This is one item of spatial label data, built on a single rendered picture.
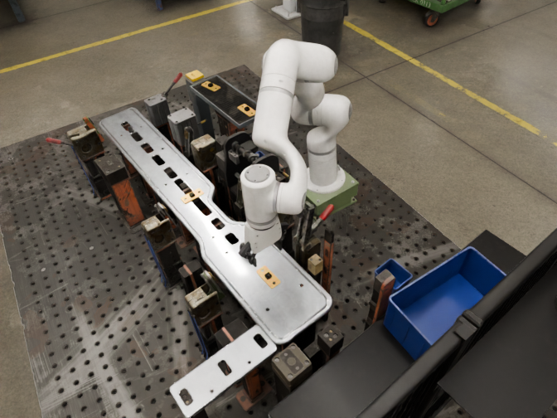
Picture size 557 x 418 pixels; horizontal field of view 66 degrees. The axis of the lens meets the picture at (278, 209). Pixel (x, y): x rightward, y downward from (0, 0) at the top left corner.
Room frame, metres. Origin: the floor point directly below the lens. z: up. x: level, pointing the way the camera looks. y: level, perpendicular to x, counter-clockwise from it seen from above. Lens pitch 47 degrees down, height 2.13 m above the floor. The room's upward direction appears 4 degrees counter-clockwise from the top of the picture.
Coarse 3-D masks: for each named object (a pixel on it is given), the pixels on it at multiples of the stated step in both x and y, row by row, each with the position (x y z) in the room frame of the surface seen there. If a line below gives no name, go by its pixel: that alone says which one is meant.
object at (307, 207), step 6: (306, 204) 0.86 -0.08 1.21; (306, 210) 0.84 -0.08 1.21; (312, 210) 0.84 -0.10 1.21; (300, 216) 0.82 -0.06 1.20; (306, 216) 0.85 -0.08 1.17; (312, 216) 0.84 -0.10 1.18; (300, 222) 0.85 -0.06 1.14; (306, 222) 0.83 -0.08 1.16; (300, 228) 0.85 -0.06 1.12; (306, 228) 0.82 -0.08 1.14; (300, 234) 0.84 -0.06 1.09; (306, 234) 0.82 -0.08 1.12; (306, 240) 0.82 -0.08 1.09
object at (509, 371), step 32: (544, 288) 0.40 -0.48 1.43; (512, 320) 0.35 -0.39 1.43; (544, 320) 0.34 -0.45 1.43; (480, 352) 0.29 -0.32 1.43; (512, 352) 0.29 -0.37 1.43; (544, 352) 0.29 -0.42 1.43; (448, 384) 0.24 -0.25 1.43; (480, 384) 0.24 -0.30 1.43; (512, 384) 0.24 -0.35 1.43; (544, 384) 0.24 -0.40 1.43; (480, 416) 0.19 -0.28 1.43; (512, 416) 0.19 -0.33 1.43
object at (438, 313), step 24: (456, 264) 0.69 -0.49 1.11; (480, 264) 0.67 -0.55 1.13; (408, 288) 0.59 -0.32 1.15; (432, 288) 0.65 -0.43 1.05; (456, 288) 0.65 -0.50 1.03; (480, 288) 0.64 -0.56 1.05; (408, 312) 0.59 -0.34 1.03; (432, 312) 0.58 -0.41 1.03; (456, 312) 0.58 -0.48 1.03; (408, 336) 0.49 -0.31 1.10; (432, 336) 0.51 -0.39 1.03
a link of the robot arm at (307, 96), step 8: (264, 56) 1.19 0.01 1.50; (296, 80) 1.13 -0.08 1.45; (304, 80) 1.12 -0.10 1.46; (296, 88) 1.20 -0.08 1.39; (304, 88) 1.20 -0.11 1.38; (312, 88) 1.21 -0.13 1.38; (320, 88) 1.23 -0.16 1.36; (296, 96) 1.25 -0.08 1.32; (304, 96) 1.20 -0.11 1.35; (312, 96) 1.21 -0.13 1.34; (320, 96) 1.24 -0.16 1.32; (296, 104) 1.33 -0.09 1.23; (304, 104) 1.25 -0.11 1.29; (312, 104) 1.25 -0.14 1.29; (296, 112) 1.33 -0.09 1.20; (304, 112) 1.30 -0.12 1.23; (296, 120) 1.36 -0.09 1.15; (304, 120) 1.34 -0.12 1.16
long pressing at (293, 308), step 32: (128, 160) 1.37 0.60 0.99; (160, 192) 1.16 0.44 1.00; (192, 224) 0.99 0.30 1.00; (224, 224) 0.99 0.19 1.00; (224, 256) 0.84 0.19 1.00; (256, 256) 0.84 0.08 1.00; (288, 256) 0.83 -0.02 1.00; (256, 288) 0.72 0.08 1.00; (288, 288) 0.71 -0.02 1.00; (320, 288) 0.70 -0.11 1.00; (256, 320) 0.61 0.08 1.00; (288, 320) 0.60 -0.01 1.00
